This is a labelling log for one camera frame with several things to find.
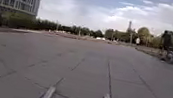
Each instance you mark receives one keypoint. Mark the slim tower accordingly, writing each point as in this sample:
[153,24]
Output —
[130,26]

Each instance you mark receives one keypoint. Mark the person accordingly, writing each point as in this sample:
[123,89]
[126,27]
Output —
[137,41]
[166,39]

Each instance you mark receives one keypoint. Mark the grey slab paved plaza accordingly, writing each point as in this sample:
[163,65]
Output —
[84,71]

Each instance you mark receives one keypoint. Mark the row of trees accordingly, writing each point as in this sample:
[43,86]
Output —
[84,31]

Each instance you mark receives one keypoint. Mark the bicycle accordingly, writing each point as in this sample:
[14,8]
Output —
[170,56]

